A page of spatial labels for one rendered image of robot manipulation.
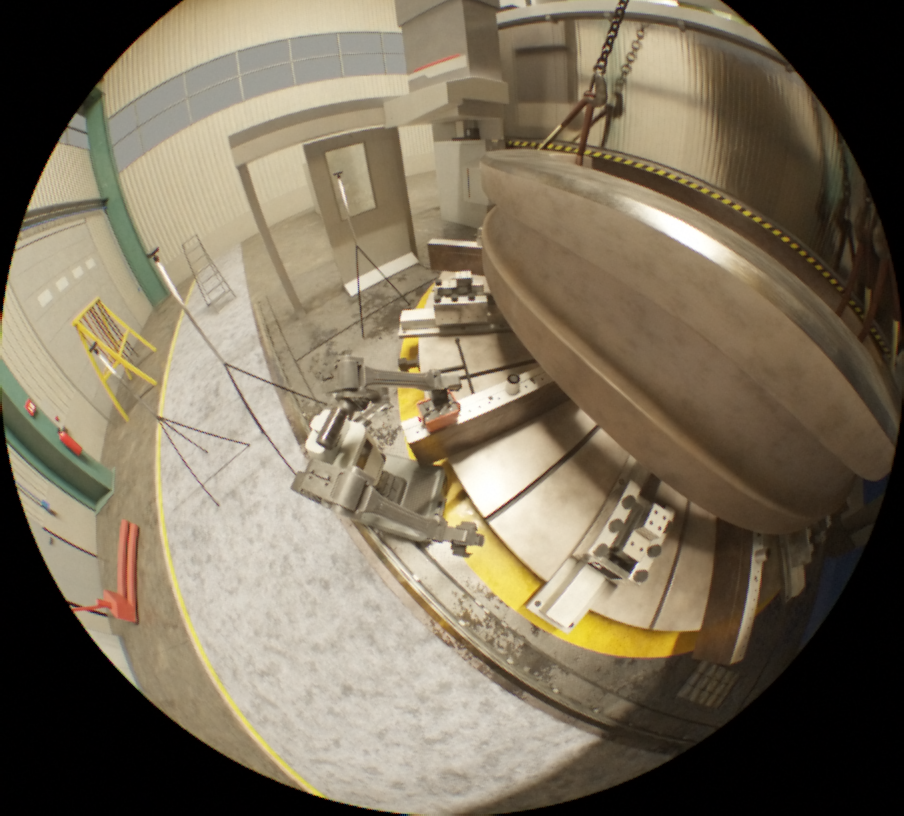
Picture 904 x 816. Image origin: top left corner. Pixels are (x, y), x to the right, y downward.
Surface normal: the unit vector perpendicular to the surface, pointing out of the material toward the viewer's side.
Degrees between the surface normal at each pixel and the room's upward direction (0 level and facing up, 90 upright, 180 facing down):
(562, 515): 0
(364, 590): 0
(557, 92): 90
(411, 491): 0
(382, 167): 90
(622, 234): 90
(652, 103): 90
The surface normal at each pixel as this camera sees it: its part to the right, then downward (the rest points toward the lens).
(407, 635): -0.07, -0.66
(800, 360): -0.73, 0.55
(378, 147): 0.68, 0.51
